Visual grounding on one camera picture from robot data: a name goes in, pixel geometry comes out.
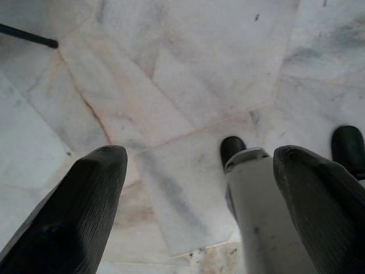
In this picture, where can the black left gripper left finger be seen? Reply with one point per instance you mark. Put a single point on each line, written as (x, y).
(71, 217)

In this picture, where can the grey left robot leg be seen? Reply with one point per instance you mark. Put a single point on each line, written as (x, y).
(262, 217)

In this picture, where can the black right robot foot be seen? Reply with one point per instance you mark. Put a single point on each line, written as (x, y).
(348, 151)

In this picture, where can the black robot foot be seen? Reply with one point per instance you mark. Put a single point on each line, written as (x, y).
(348, 151)
(232, 148)

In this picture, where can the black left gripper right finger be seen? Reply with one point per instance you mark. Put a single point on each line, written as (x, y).
(322, 205)

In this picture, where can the thin black rod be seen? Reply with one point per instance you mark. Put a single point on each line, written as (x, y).
(28, 35)

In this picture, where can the black left robot foot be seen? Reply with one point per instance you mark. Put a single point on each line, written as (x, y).
(232, 148)

